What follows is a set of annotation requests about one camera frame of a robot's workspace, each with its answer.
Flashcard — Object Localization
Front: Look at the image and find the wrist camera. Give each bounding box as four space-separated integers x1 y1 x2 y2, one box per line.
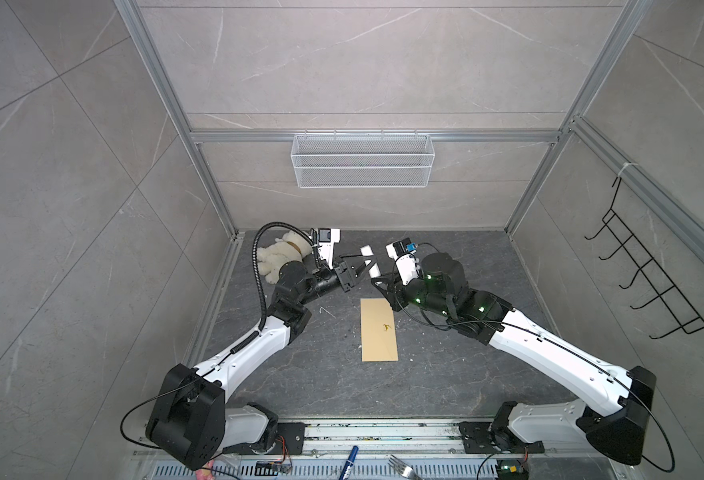
386 238 420 285
312 228 340 269

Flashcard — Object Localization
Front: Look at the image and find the black wire hook rack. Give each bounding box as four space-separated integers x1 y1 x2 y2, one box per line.
584 177 704 340

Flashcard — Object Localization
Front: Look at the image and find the white wire mesh basket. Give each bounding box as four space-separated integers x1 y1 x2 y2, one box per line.
291 133 436 189

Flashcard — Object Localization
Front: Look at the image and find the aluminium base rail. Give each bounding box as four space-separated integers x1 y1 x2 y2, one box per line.
127 418 642 479

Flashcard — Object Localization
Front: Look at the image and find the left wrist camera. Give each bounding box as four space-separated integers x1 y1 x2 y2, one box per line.
312 228 340 269

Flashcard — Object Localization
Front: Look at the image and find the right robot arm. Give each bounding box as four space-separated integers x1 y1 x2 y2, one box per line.
371 252 657 466

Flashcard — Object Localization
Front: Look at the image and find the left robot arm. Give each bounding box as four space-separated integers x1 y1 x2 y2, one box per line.
136 221 376 470

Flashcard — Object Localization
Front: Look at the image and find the silver fork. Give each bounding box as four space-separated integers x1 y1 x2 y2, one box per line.
388 455 421 480

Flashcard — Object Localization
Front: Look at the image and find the blue marker pen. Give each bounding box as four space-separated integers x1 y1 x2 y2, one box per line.
339 445 359 480

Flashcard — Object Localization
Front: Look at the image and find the yellow envelope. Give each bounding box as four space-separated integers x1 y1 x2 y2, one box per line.
360 299 399 362

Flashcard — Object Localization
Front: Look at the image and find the white glue stick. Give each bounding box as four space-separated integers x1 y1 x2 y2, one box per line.
360 245 381 279

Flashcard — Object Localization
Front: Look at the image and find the white teddy bear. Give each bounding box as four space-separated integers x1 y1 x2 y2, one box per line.
257 231 312 285

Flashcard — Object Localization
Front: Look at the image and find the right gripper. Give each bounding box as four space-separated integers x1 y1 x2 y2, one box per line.
373 267 456 320

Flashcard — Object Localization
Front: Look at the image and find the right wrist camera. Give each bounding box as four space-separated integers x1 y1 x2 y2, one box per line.
386 238 420 285

